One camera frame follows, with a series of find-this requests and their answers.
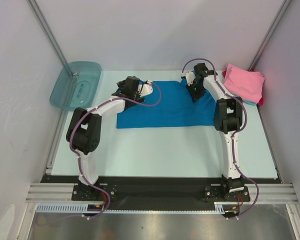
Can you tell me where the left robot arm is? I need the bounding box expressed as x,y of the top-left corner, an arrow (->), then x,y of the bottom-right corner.
66,76 -> 153,200

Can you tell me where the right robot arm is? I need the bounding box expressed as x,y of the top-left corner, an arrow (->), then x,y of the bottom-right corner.
181,63 -> 247,201

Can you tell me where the pink folded t-shirt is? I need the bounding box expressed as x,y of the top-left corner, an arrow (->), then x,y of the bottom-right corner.
222,62 -> 266,103

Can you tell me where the teal translucent plastic bin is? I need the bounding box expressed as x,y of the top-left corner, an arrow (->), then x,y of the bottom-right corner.
49,61 -> 102,111

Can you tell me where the light blue folded t-shirt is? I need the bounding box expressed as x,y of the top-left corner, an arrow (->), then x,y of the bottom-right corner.
234,95 -> 257,106

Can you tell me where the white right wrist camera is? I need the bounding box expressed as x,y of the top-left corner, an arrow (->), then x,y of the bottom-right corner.
180,71 -> 196,87

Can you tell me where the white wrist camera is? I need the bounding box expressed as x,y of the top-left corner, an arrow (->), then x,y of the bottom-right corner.
137,80 -> 154,97
180,71 -> 196,87

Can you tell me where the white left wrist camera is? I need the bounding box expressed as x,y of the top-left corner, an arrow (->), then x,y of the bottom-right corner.
137,80 -> 154,97

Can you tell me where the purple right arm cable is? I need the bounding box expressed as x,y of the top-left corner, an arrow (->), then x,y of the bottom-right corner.
181,58 -> 260,221

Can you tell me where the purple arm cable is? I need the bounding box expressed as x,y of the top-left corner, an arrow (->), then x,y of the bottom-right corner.
68,81 -> 162,221
181,58 -> 260,221

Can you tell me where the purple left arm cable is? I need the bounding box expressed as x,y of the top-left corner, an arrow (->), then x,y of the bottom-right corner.
68,81 -> 162,221

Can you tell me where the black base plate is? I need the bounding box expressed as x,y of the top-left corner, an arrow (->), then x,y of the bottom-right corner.
40,175 -> 280,211

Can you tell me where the white slotted cable duct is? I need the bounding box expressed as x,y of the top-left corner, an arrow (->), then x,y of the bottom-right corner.
35,203 -> 238,215

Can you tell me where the right aluminium frame post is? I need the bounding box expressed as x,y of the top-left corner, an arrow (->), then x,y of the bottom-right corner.
247,0 -> 294,71

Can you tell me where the aluminium frame post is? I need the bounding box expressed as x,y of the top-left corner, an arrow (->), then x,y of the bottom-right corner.
26,0 -> 68,67
247,0 -> 294,71

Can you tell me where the aluminium front rail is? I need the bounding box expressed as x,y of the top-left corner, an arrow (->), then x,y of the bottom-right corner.
25,183 -> 299,204

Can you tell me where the left aluminium frame post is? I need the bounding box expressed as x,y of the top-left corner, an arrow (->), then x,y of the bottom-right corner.
26,0 -> 68,67

